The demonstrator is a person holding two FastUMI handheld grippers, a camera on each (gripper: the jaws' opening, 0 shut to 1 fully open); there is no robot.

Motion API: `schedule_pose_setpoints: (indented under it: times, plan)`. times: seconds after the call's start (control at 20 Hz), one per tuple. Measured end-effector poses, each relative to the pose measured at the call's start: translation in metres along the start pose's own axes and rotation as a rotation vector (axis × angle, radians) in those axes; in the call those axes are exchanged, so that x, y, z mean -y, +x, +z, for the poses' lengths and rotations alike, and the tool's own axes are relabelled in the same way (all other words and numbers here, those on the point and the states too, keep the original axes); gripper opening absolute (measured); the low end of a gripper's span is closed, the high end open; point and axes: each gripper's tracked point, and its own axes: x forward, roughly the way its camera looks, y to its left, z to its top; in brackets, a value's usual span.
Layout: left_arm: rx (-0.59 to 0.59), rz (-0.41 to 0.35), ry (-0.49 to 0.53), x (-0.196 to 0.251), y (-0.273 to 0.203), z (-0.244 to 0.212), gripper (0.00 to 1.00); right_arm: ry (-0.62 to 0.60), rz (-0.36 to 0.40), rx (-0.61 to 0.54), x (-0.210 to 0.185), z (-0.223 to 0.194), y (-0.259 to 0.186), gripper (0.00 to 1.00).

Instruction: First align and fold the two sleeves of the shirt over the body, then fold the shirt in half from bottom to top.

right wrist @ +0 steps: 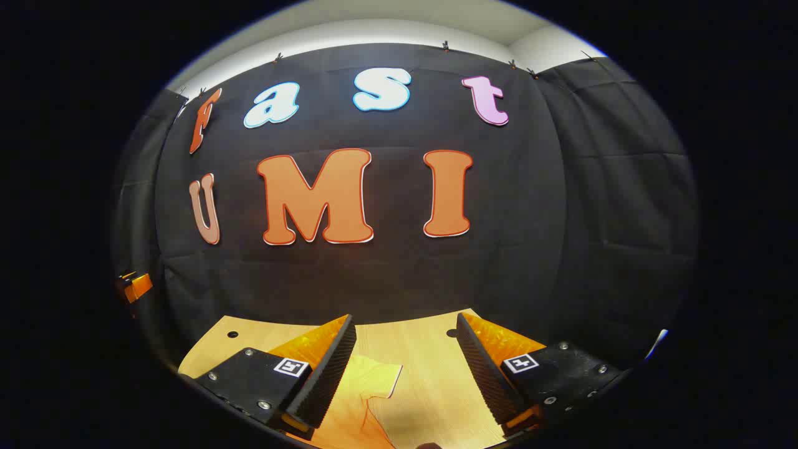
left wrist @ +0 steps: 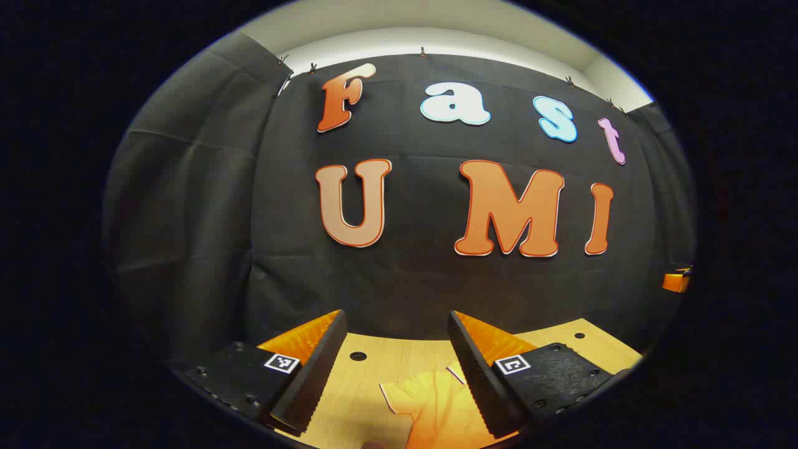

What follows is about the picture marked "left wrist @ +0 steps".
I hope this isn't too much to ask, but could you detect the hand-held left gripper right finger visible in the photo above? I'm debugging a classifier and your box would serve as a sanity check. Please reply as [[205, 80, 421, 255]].
[[446, 310, 633, 440]]

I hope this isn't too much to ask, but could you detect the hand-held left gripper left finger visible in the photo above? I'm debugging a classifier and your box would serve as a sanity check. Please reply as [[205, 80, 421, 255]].
[[168, 309, 349, 437]]

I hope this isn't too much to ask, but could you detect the orange T-shirt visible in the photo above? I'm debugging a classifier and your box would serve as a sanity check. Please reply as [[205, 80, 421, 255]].
[[379, 360, 519, 449]]

